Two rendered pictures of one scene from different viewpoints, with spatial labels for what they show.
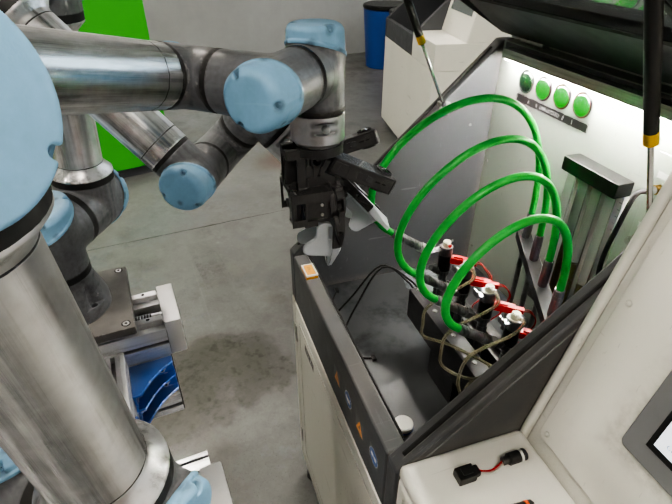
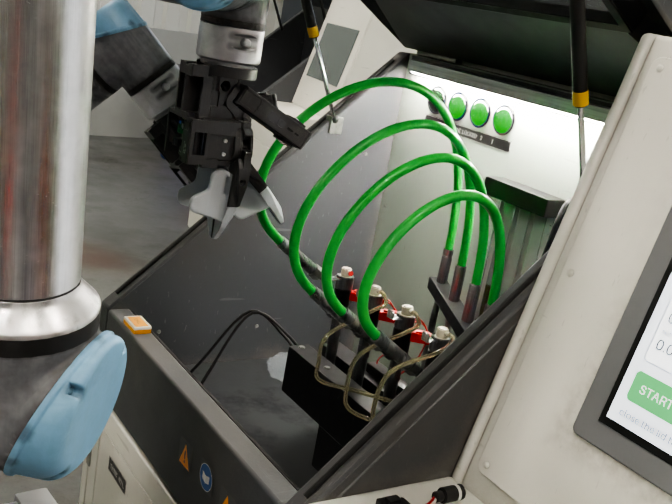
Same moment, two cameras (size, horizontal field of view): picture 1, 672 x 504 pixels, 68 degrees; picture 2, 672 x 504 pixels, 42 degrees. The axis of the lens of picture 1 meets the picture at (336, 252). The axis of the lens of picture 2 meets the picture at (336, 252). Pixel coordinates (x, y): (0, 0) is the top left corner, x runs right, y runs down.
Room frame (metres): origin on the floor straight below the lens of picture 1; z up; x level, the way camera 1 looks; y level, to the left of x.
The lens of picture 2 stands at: (-0.37, 0.17, 1.52)
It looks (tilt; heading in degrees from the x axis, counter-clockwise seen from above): 16 degrees down; 343
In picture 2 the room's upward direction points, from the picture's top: 10 degrees clockwise
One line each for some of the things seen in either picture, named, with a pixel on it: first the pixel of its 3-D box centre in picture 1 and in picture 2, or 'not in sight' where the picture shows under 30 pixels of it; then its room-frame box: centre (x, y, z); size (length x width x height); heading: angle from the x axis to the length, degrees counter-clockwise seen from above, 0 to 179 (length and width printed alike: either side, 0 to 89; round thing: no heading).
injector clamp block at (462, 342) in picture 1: (462, 357); (363, 433); (0.77, -0.27, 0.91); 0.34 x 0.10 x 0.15; 19
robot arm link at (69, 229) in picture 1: (47, 234); not in sight; (0.79, 0.53, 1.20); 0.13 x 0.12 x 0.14; 170
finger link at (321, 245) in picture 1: (320, 246); (211, 205); (0.66, 0.02, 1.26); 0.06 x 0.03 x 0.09; 109
